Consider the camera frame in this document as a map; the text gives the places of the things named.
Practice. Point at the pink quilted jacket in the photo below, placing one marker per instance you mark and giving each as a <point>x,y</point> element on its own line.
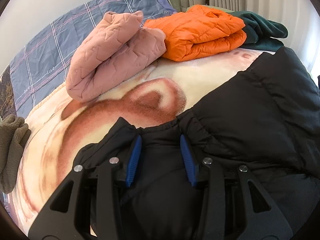
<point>115,50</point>

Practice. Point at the black puffer jacket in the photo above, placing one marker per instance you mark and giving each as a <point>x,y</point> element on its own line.
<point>256,142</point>

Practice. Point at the dark green fleece garment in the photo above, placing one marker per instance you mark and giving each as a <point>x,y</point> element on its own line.
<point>262,34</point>

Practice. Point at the dark floral pillow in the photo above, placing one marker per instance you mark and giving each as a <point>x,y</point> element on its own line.
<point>7,102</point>

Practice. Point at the orange puffer jacket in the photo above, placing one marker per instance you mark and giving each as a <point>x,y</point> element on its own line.
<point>199,32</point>

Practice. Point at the blue plaid duvet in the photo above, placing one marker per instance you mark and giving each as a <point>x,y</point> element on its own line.
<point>43,63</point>

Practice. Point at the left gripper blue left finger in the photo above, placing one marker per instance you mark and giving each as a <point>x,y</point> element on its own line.
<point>132,160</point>

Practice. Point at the grey-brown fleece garment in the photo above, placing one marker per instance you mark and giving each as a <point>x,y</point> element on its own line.
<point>14,136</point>

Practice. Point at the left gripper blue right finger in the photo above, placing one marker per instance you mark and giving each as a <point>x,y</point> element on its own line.
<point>189,159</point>

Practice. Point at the cream printed blanket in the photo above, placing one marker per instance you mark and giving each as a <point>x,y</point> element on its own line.
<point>61,126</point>

